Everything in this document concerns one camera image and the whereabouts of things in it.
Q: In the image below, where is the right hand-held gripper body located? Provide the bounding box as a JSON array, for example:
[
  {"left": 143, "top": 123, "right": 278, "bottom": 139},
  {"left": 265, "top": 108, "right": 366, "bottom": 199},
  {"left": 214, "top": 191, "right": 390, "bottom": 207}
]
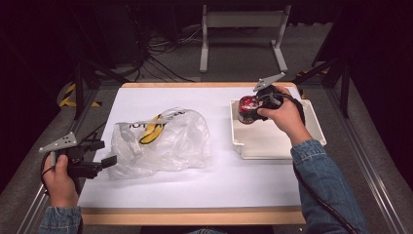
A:
[{"left": 252, "top": 71, "right": 286, "bottom": 110}]

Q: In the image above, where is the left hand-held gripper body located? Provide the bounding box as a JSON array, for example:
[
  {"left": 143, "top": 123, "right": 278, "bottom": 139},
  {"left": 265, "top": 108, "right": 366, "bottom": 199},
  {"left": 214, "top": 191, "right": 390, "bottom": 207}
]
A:
[{"left": 38, "top": 131, "right": 101, "bottom": 179}]

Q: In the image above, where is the red can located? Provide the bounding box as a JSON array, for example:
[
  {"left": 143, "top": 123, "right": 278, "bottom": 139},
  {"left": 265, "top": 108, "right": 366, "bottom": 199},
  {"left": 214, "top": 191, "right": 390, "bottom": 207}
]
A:
[{"left": 237, "top": 95, "right": 261, "bottom": 126}]

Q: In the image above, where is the white plastic tray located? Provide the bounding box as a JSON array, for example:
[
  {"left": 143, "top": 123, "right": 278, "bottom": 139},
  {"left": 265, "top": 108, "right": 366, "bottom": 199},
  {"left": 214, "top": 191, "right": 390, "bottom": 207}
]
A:
[{"left": 229, "top": 97, "right": 327, "bottom": 161}]

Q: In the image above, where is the clear smiley plastic bag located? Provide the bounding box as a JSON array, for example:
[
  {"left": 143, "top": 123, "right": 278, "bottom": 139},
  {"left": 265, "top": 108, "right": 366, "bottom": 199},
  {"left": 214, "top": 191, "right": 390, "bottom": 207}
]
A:
[{"left": 106, "top": 107, "right": 212, "bottom": 180}]

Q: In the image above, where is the person's left hand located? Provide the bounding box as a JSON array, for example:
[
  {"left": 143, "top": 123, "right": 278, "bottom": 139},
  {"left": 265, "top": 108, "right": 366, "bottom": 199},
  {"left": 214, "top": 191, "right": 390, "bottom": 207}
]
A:
[{"left": 42, "top": 155, "right": 80, "bottom": 208}]

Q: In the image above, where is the person's right hand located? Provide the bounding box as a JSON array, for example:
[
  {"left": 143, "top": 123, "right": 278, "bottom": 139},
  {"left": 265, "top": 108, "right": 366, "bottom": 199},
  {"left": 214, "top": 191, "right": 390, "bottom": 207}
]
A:
[{"left": 256, "top": 85, "right": 313, "bottom": 146}]

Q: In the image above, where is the yellow black striped tape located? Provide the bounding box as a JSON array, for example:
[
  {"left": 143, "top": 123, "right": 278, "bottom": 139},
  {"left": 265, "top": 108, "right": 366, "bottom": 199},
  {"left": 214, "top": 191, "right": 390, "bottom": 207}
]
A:
[{"left": 57, "top": 82, "right": 103, "bottom": 108}]

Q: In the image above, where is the black metal stand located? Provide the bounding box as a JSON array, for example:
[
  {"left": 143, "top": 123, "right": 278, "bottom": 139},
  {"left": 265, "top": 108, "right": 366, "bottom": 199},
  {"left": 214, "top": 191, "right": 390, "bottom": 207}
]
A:
[
  {"left": 72, "top": 59, "right": 131, "bottom": 121},
  {"left": 291, "top": 57, "right": 353, "bottom": 120}
]

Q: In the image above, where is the white table mat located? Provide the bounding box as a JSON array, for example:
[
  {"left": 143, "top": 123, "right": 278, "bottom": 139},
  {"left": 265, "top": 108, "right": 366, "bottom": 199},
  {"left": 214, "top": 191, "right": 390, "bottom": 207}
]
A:
[{"left": 77, "top": 86, "right": 304, "bottom": 209}]

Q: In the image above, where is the white metal stand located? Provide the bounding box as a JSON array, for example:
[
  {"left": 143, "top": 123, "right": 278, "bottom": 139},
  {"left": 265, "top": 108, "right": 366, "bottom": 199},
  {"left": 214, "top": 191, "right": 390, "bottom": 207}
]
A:
[{"left": 199, "top": 3, "right": 292, "bottom": 74}]

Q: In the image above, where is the left hand-held gripper black cable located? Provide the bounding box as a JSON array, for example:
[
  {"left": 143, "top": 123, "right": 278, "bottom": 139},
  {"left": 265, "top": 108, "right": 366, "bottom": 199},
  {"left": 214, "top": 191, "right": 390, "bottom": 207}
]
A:
[{"left": 40, "top": 120, "right": 109, "bottom": 197}]

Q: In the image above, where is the aluminium rail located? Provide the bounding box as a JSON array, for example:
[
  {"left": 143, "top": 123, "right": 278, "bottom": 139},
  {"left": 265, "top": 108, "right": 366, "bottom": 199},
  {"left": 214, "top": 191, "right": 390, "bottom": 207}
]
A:
[
  {"left": 15, "top": 89, "right": 99, "bottom": 234},
  {"left": 324, "top": 87, "right": 409, "bottom": 234}
]

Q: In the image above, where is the bundle of floor cables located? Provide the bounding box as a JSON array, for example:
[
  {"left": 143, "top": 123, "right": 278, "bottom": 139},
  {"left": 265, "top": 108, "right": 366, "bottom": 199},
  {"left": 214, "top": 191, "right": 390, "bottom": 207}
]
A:
[{"left": 128, "top": 4, "right": 204, "bottom": 83}]

